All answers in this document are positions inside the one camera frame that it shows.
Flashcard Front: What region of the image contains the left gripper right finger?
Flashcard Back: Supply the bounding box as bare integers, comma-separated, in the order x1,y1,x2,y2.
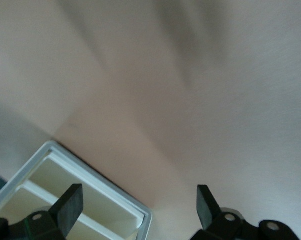
190,184,260,240

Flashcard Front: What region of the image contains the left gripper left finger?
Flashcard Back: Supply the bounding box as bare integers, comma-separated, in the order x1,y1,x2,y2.
9,183,84,240

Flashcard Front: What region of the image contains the white drawer cabinet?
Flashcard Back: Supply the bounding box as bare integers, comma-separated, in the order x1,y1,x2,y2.
0,140,153,240

